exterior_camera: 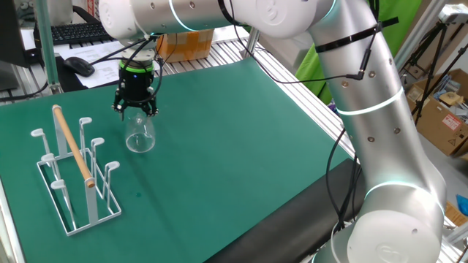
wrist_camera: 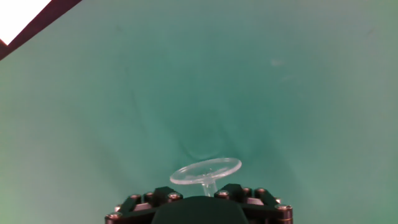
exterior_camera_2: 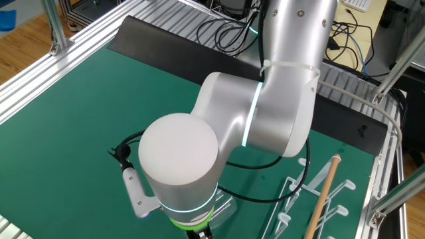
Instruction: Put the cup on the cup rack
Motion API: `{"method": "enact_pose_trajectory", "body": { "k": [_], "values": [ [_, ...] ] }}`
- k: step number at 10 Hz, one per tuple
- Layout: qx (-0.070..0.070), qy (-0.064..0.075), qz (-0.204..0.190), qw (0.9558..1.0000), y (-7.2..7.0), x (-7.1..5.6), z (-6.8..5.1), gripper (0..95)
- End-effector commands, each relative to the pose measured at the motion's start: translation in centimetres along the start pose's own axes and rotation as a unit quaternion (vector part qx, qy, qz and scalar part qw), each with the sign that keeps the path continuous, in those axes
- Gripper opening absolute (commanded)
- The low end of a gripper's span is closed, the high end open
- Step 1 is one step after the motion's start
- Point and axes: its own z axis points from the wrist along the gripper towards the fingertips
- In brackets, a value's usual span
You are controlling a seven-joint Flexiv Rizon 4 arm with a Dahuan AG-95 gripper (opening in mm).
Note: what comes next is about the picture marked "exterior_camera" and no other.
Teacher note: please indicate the black tripod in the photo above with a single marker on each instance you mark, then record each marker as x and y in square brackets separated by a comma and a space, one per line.
[431, 65]

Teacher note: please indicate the black computer mouse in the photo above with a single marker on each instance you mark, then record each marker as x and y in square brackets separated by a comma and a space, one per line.
[79, 66]

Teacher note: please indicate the black keyboard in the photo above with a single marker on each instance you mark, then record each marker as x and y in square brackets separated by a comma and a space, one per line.
[77, 33]

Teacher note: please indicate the black monitor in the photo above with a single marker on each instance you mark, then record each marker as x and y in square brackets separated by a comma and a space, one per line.
[11, 33]

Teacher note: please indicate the open cardboard box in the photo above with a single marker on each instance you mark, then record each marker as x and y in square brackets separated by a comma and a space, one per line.
[451, 87]

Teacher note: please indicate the black curved armrest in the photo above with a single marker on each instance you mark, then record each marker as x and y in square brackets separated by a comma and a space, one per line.
[85, 14]

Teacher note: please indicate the clear wine glass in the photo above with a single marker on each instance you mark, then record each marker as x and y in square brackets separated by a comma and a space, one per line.
[140, 140]

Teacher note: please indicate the taped cardboard box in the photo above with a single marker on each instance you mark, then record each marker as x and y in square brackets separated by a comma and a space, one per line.
[190, 45]

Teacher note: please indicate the aluminium frame post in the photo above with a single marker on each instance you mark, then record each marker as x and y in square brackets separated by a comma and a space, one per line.
[45, 44]
[417, 33]
[251, 42]

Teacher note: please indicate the green table mat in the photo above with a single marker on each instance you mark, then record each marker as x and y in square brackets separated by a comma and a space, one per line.
[219, 182]

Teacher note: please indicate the printed white paper sheet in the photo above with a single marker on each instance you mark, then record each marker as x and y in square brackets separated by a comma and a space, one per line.
[102, 69]

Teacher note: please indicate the translucent plastic box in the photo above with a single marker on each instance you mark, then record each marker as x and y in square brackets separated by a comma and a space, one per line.
[285, 49]

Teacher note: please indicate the blue plastic item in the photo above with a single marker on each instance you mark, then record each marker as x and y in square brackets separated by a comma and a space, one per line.
[462, 204]

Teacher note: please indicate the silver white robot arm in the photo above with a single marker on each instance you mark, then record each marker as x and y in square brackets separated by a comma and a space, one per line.
[384, 128]

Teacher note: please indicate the bright green cloth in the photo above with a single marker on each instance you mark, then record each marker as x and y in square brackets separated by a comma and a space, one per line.
[311, 69]

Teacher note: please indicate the blank white sheet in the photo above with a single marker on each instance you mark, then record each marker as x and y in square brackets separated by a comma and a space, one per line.
[226, 34]

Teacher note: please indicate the black desk pad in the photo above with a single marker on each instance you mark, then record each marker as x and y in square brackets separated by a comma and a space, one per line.
[69, 83]

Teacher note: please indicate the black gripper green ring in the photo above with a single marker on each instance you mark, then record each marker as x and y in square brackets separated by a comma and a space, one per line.
[136, 82]

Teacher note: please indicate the black table mat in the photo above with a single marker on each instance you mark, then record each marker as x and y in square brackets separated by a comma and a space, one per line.
[292, 226]

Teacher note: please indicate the cardboard box red label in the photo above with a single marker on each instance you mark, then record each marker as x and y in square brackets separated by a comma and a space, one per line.
[438, 128]

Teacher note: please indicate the blue white patterned bag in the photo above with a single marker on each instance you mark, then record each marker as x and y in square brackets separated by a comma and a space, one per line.
[333, 108]

